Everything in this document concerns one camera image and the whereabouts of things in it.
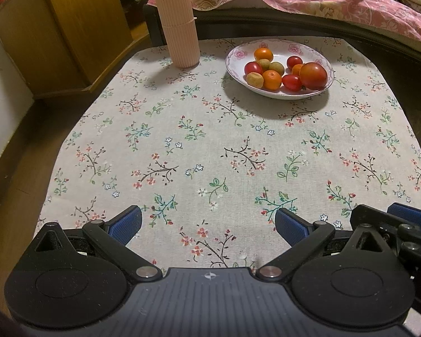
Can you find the small red tomato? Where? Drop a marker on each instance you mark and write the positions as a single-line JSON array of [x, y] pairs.
[[294, 60], [253, 67], [292, 83]]

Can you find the small orange tangerine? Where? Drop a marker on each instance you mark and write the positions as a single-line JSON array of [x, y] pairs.
[[272, 80], [263, 54], [296, 69]]

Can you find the floral tablecloth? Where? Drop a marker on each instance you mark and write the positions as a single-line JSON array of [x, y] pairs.
[[214, 140]]

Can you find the wooden cabinet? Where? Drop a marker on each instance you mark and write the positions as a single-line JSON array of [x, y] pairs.
[[73, 35]]

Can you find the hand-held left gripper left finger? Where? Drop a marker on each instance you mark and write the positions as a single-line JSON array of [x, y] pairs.
[[126, 225]]

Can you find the pink floral bedsheet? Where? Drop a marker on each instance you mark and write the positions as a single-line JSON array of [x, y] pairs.
[[319, 0]]

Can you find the white floral-rimmed plate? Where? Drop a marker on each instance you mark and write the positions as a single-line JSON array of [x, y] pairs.
[[238, 59]]

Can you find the dark bed frame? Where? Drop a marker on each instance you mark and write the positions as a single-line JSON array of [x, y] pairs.
[[372, 45]]

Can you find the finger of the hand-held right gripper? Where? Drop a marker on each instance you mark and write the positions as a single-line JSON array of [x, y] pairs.
[[412, 212]]

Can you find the brown longan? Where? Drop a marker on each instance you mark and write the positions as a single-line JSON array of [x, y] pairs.
[[277, 68], [255, 79], [265, 64]]

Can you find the pink ribbed cylinder container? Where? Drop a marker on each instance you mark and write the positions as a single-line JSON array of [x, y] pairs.
[[177, 24]]

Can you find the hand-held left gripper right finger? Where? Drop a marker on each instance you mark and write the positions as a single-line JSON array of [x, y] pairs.
[[293, 227]]

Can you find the large red tomato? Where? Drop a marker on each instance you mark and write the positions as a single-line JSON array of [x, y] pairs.
[[313, 76]]

